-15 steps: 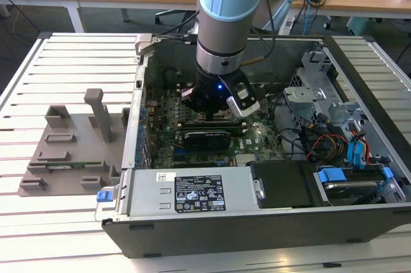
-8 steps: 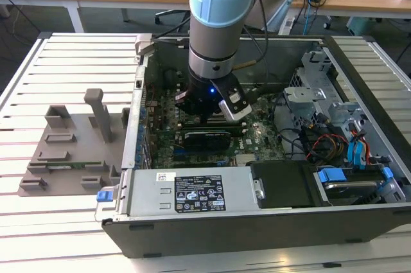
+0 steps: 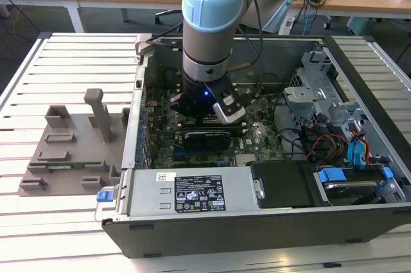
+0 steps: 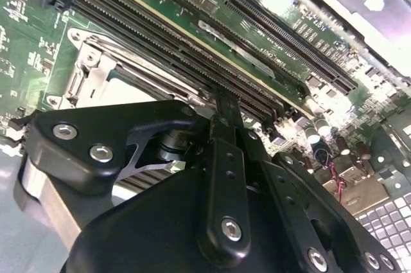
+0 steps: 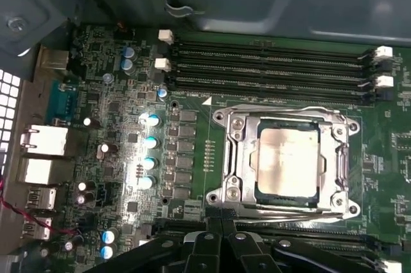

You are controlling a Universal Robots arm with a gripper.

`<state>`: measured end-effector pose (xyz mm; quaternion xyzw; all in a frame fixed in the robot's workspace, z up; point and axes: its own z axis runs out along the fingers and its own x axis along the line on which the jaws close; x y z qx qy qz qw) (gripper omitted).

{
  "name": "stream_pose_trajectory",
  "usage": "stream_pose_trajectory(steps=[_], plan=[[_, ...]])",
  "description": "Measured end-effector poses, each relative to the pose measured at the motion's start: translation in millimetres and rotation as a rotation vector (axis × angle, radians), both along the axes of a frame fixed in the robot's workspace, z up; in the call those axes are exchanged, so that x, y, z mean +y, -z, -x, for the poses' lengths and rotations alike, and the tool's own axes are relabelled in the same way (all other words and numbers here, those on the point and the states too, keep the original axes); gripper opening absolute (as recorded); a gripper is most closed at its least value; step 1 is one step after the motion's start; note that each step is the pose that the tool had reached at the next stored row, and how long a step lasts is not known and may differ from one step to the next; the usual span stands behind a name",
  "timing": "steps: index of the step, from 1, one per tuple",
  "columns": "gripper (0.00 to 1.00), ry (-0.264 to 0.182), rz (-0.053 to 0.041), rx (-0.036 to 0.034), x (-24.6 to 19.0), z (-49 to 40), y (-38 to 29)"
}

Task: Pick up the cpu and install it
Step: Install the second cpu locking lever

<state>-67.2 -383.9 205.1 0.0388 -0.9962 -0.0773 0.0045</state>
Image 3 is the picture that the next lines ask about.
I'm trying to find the black graphics card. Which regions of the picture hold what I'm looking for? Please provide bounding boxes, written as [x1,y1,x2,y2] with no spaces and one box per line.
[182,127,232,152]

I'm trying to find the green motherboard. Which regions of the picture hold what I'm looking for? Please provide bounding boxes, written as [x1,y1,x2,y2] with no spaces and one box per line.
[143,85,286,170]

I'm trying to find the black office chair base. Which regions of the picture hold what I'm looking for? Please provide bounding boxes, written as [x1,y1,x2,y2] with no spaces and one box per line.
[155,8,184,27]

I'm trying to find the silver drive cage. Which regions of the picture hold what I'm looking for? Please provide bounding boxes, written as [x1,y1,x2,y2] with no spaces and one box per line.
[283,50,370,123]

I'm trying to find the silver power supply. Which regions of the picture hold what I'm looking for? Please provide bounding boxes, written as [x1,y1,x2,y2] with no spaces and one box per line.
[116,166,259,222]

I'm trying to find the white power strip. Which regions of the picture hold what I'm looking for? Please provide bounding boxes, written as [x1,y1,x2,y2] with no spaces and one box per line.
[277,15,295,36]

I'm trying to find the grey parts rack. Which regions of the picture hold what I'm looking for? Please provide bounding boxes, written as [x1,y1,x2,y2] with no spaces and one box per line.
[17,88,131,197]

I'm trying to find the black plastic shroud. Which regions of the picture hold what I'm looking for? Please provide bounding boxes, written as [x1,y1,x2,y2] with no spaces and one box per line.
[249,161,318,210]

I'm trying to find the green RAM stick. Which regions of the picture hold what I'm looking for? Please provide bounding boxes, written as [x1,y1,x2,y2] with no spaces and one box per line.
[44,162,104,171]

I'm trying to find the black open PC case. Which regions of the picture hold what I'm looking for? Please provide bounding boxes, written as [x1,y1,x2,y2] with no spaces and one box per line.
[94,33,411,260]

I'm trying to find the hard disk in blue carrier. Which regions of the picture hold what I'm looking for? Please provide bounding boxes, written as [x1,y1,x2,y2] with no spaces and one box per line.
[316,165,395,207]

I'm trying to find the teal container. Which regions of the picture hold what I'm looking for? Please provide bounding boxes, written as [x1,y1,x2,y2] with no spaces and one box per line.
[345,15,383,37]

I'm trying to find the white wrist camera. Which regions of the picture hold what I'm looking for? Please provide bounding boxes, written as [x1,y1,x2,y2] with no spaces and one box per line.
[204,82,247,125]

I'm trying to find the black camera cable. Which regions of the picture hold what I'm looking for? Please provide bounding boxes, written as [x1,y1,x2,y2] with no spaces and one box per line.
[253,0,266,94]

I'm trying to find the black cable bundle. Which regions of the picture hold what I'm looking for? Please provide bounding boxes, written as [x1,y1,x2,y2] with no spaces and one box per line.
[272,91,319,162]

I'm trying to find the blue cable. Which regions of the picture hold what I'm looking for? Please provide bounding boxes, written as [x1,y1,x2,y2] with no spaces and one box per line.
[304,0,313,35]

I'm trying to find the yellow red power wires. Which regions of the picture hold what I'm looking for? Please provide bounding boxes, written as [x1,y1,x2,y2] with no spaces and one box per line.
[304,134,350,162]

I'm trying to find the blue flat wire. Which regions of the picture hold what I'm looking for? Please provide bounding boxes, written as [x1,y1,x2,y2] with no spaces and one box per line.
[346,134,367,171]

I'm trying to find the red wire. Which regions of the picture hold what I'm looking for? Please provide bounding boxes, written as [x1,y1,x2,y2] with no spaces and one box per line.
[351,127,375,166]

